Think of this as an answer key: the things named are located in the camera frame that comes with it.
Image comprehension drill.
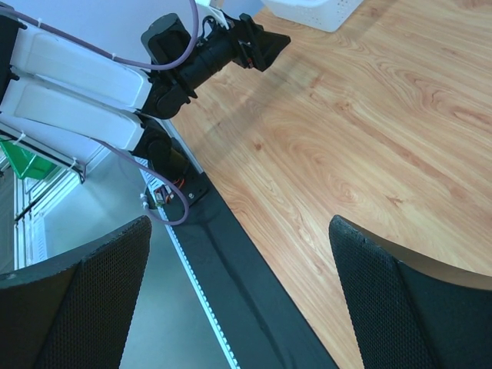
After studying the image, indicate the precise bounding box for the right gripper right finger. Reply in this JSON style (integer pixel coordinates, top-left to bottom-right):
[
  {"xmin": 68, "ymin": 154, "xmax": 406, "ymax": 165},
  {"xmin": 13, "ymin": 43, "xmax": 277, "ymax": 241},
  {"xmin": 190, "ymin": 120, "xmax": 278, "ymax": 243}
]
[{"xmin": 328, "ymin": 215, "xmax": 491, "ymax": 368}]

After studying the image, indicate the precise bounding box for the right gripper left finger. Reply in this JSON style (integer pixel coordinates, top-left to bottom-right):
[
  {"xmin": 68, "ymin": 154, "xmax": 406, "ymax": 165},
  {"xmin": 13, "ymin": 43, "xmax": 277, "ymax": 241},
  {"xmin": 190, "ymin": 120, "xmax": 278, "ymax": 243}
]
[{"xmin": 1, "ymin": 216, "xmax": 152, "ymax": 368}]

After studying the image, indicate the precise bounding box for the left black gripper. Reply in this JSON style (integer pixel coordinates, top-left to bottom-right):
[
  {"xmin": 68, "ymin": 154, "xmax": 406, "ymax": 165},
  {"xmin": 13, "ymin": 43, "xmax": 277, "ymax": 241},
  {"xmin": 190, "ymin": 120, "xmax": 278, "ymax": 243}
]
[{"xmin": 180, "ymin": 13, "xmax": 291, "ymax": 90}]

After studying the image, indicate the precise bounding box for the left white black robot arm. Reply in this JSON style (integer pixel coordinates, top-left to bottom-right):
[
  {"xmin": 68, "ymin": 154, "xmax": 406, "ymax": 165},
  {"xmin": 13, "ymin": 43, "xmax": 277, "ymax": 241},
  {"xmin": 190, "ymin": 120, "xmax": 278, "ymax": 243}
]
[{"xmin": 1, "ymin": 6, "xmax": 291, "ymax": 181}]

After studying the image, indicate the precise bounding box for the white perforated plastic basket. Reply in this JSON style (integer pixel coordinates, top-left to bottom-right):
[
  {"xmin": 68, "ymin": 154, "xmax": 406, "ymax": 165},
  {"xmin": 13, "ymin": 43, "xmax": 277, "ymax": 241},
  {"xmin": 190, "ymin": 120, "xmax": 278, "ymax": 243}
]
[{"xmin": 263, "ymin": 0, "xmax": 363, "ymax": 32}]

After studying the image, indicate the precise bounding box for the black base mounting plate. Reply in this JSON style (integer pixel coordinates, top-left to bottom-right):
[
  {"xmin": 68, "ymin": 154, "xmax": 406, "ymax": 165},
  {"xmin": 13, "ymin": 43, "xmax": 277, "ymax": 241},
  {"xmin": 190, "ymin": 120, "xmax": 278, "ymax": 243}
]
[{"xmin": 168, "ymin": 166, "xmax": 337, "ymax": 368}]

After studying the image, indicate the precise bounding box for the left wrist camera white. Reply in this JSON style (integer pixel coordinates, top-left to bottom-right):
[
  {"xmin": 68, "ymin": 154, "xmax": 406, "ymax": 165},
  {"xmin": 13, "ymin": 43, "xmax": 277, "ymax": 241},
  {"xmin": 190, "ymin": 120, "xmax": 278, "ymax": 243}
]
[{"xmin": 195, "ymin": 0, "xmax": 230, "ymax": 29}]

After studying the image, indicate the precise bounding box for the green object beyond frame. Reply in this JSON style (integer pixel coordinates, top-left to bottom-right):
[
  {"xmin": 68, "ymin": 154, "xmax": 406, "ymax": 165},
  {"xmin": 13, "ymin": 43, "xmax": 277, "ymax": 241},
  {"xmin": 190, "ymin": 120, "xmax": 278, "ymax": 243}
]
[{"xmin": 1, "ymin": 140, "xmax": 57, "ymax": 180}]

